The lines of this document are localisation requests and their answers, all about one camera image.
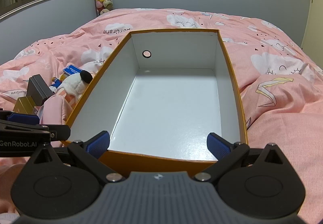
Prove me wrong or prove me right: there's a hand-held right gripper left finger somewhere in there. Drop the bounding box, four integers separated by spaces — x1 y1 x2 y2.
26 131 126 184

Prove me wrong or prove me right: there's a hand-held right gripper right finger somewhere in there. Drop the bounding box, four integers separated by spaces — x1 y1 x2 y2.
194 133 290 183

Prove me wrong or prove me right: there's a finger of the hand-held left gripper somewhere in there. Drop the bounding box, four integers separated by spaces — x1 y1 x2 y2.
0 110 41 126
38 125 71 142

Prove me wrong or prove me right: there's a gold box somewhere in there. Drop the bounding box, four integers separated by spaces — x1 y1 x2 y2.
13 96 37 115

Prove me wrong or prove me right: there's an orange cardboard box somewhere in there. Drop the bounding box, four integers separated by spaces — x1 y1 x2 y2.
61 28 250 179

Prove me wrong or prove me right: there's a pink fabric pouch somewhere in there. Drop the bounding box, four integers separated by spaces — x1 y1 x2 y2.
40 94 77 125

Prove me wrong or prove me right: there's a dark grey box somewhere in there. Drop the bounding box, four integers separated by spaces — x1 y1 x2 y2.
26 74 54 105

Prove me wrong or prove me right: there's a plush toy in blue jacket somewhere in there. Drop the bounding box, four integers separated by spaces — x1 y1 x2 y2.
49 73 69 94

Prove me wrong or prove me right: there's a white pink striped plush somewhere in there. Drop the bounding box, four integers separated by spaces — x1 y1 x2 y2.
57 70 93 111

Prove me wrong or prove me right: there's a blue tag card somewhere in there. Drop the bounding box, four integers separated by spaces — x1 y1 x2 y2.
63 64 85 76

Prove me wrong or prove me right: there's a pink printed blanket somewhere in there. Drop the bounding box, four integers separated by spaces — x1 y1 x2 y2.
0 8 323 224

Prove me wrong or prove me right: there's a beige door frame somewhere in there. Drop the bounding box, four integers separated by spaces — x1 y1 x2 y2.
301 0 323 49

